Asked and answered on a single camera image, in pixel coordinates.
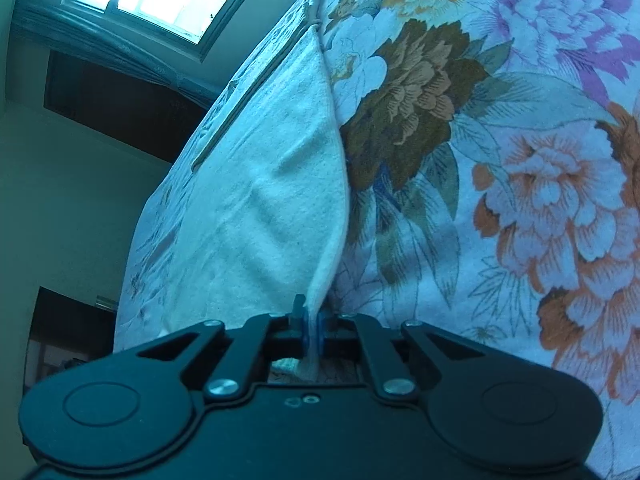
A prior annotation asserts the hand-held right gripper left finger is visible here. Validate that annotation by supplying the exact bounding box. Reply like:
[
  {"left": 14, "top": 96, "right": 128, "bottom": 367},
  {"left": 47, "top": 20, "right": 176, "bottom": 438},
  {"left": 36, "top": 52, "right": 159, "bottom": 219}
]
[{"left": 135, "top": 294, "right": 309, "bottom": 404}]

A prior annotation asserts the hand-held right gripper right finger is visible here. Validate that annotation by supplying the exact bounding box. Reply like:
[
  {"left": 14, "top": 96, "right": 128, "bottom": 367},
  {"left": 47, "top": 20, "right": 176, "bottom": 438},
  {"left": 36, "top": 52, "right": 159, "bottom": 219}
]
[{"left": 317, "top": 309, "right": 494, "bottom": 407}]

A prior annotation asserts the cream knit sweater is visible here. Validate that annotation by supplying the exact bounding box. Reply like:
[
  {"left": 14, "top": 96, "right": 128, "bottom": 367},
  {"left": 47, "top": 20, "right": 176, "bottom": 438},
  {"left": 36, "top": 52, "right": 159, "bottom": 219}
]
[{"left": 112, "top": 0, "right": 352, "bottom": 386}]

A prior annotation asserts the floral bed sheet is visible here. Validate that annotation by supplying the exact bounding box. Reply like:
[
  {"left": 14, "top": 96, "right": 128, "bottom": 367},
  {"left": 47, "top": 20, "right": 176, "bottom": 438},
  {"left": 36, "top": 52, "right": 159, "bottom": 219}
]
[{"left": 112, "top": 0, "right": 640, "bottom": 480}]

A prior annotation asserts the dark wooden wardrobe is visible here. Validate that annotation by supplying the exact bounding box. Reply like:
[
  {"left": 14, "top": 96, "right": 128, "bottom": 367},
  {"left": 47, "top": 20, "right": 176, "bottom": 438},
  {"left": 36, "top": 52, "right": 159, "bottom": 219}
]
[{"left": 44, "top": 51, "right": 212, "bottom": 164}]

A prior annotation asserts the blue window curtain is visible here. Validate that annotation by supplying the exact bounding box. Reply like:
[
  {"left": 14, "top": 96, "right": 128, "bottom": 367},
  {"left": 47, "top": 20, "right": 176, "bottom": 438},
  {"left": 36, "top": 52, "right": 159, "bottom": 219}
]
[{"left": 22, "top": 4, "right": 223, "bottom": 108}]

